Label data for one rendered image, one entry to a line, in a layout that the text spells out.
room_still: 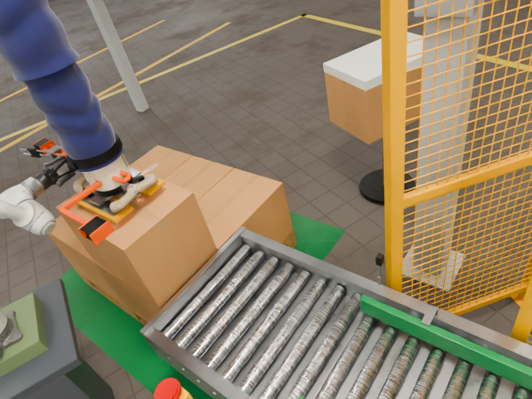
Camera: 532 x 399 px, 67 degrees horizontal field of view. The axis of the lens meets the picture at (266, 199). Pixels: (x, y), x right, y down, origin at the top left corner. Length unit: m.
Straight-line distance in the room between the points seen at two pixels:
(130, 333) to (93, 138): 1.38
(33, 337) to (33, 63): 1.01
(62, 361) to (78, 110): 0.94
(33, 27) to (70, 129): 0.37
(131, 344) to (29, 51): 1.73
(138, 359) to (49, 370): 0.87
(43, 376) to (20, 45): 1.16
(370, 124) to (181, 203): 1.19
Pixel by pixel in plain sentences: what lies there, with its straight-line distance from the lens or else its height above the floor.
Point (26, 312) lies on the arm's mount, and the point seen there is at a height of 0.81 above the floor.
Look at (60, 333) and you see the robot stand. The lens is 1.88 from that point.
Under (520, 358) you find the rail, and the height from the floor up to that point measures 0.58.
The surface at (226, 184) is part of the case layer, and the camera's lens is 2.50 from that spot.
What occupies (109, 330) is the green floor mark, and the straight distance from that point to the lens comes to 2.81.
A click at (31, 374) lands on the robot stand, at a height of 0.75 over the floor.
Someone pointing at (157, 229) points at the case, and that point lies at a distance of 1.78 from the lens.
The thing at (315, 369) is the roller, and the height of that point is 0.54.
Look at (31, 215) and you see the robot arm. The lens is 1.88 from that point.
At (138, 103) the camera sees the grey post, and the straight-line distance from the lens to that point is 5.24.
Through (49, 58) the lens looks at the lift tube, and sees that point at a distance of 1.63.
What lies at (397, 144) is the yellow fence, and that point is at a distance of 1.31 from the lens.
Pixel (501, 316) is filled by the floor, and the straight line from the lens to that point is 2.46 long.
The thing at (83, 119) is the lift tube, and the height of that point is 1.40.
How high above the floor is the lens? 1.99
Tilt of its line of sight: 39 degrees down
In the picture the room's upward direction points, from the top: 15 degrees counter-clockwise
